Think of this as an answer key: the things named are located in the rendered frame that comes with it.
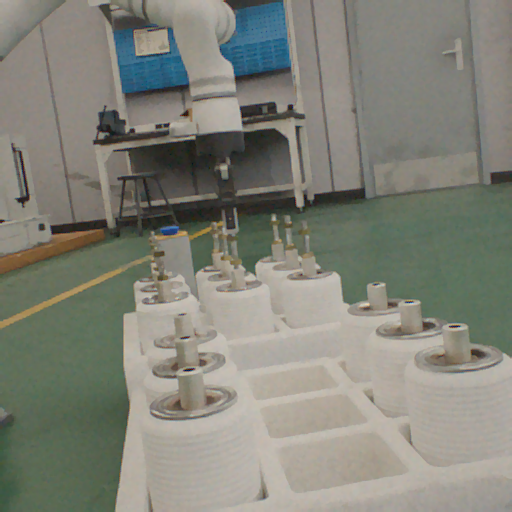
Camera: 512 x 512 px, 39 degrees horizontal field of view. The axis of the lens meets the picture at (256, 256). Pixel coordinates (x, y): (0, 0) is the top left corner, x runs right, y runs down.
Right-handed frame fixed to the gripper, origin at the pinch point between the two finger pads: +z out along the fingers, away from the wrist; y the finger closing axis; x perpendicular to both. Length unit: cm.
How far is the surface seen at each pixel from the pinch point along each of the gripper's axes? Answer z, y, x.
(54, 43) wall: -133, 551, 126
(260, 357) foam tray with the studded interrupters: 20.2, -7.9, -1.8
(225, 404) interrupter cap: 10, -57, 3
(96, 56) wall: -116, 542, 90
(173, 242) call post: 5.5, 35.7, 11.7
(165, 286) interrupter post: 8.3, -2.9, 11.3
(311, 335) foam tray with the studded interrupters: 18.2, -6.9, -10.0
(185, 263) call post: 10.2, 36.0, 9.9
